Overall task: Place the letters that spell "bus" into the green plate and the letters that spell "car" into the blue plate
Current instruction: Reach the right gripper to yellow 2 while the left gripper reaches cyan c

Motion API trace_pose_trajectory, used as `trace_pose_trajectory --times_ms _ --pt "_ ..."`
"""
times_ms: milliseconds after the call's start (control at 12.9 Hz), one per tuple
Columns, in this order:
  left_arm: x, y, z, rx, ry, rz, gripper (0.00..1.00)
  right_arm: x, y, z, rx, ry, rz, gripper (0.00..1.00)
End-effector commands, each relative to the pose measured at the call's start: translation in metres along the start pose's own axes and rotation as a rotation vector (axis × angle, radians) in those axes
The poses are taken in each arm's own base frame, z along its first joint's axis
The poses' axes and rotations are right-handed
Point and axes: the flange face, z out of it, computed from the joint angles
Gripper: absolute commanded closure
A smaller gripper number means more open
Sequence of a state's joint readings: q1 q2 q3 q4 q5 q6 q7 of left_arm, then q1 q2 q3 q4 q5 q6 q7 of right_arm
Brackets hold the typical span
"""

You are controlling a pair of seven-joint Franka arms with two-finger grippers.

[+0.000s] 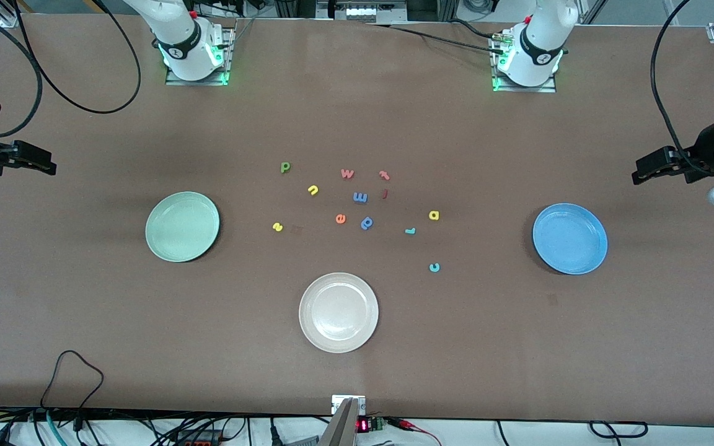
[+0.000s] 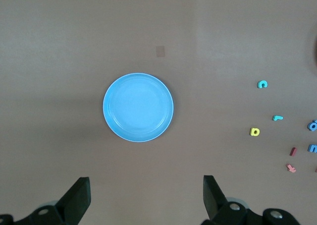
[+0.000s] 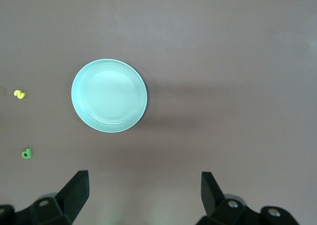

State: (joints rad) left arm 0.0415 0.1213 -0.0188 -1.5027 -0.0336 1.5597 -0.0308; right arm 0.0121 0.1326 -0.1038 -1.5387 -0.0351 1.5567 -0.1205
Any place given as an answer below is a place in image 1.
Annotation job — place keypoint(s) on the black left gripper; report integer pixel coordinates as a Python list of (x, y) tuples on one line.
[(701, 151)]

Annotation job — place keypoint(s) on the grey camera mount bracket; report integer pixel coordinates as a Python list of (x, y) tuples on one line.
[(339, 433)]

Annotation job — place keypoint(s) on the blue foam letter m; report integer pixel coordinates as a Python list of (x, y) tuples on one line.
[(360, 198)]

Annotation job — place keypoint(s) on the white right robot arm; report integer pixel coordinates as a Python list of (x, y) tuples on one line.
[(183, 31)]

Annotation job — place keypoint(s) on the white power strip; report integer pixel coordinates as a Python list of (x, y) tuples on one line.
[(361, 12)]

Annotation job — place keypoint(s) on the white plate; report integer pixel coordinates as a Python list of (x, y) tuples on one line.
[(338, 313)]

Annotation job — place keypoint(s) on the green plate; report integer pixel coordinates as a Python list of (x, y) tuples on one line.
[(182, 227)]

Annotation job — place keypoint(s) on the blue foam letter p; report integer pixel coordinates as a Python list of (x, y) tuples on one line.
[(364, 225)]

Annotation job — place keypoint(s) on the blue plate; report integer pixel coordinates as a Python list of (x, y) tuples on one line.
[(570, 238)]

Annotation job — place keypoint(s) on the red LED display module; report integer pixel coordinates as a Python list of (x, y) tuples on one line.
[(363, 425)]

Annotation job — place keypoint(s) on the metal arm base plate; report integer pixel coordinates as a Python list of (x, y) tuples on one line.
[(524, 89), (196, 82)]

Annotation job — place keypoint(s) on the pink foam letter w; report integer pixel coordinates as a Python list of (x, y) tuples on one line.
[(347, 174)]

